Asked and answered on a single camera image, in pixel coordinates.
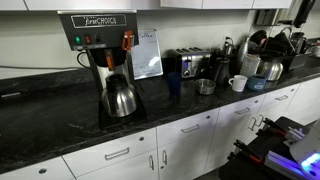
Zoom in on black clamp red tip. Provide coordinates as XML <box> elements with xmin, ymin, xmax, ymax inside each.
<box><xmin>233</xmin><ymin>139</ymin><xmax>264</xmax><ymax>164</ymax></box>
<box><xmin>255</xmin><ymin>117</ymin><xmax>288</xmax><ymax>138</ymax></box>

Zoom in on black steel coffee brewer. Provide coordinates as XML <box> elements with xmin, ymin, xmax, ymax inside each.
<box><xmin>57</xmin><ymin>10</ymin><xmax>148</xmax><ymax>130</ymax></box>

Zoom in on black round pan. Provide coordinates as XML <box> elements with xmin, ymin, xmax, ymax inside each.
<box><xmin>249</xmin><ymin>29</ymin><xmax>268</xmax><ymax>46</ymax></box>

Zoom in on wide steel carafe black rim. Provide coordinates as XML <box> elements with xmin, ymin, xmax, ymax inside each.
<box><xmin>258</xmin><ymin>56</ymin><xmax>284</xmax><ymax>82</ymax></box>

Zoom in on white paper carton box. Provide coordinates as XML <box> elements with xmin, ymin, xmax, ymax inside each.
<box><xmin>239</xmin><ymin>53</ymin><xmax>261</xmax><ymax>79</ymax></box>

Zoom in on small framed whiteboard sign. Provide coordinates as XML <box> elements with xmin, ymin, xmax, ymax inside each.
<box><xmin>129</xmin><ymin>28</ymin><xmax>164</xmax><ymax>81</ymax></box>

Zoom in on small steel bowl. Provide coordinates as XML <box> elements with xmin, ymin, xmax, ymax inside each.
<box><xmin>194</xmin><ymin>78</ymin><xmax>217</xmax><ymax>96</ymax></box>

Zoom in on black cart table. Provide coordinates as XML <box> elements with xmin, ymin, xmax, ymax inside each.
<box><xmin>218</xmin><ymin>116</ymin><xmax>320</xmax><ymax>180</ymax></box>

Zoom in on white cabinet drawer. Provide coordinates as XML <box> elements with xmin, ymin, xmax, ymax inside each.
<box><xmin>0</xmin><ymin>156</ymin><xmax>76</xmax><ymax>180</ymax></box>
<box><xmin>155</xmin><ymin>108</ymin><xmax>221</xmax><ymax>148</ymax></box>
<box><xmin>215</xmin><ymin>94</ymin><xmax>267</xmax><ymax>130</ymax></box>
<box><xmin>62</xmin><ymin>128</ymin><xmax>158</xmax><ymax>179</ymax></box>
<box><xmin>260</xmin><ymin>83</ymin><xmax>301</xmax><ymax>113</ymax></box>

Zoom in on white ceramic mug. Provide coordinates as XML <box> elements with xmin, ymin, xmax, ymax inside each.
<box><xmin>228</xmin><ymin>74</ymin><xmax>249</xmax><ymax>93</ymax></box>

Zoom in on steel thermal carafe black lid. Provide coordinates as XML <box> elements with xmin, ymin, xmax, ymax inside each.
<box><xmin>100</xmin><ymin>73</ymin><xmax>138</xmax><ymax>118</ymax></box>

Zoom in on black dish rack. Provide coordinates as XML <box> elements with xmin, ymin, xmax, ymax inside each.
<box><xmin>248</xmin><ymin>29</ymin><xmax>309</xmax><ymax>72</ymax></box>

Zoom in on aluminium extrusion rails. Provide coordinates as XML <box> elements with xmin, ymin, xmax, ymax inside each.
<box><xmin>264</xmin><ymin>149</ymin><xmax>313</xmax><ymax>180</ymax></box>

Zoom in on steel four-slot toaster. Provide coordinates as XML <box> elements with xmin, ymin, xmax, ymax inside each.
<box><xmin>166</xmin><ymin>47</ymin><xmax>213</xmax><ymax>80</ymax></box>

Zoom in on black cylindrical fixture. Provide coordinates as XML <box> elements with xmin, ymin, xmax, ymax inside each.
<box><xmin>293</xmin><ymin>0</ymin><xmax>316</xmax><ymax>28</ymax></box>

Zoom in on black brewer power cord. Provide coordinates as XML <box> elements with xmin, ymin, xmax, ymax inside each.
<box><xmin>76</xmin><ymin>50</ymin><xmax>92</xmax><ymax>71</ymax></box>

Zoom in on grey wall mounted dispenser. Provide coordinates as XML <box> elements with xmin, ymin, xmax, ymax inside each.
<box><xmin>254</xmin><ymin>8</ymin><xmax>281</xmax><ymax>27</ymax></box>

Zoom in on black gooseneck kettle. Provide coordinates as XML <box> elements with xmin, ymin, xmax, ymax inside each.
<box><xmin>210</xmin><ymin>56</ymin><xmax>232</xmax><ymax>88</ymax></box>

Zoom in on dark blue plastic cup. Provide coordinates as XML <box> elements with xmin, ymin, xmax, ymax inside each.
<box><xmin>166</xmin><ymin>71</ymin><xmax>183</xmax><ymax>97</ymax></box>

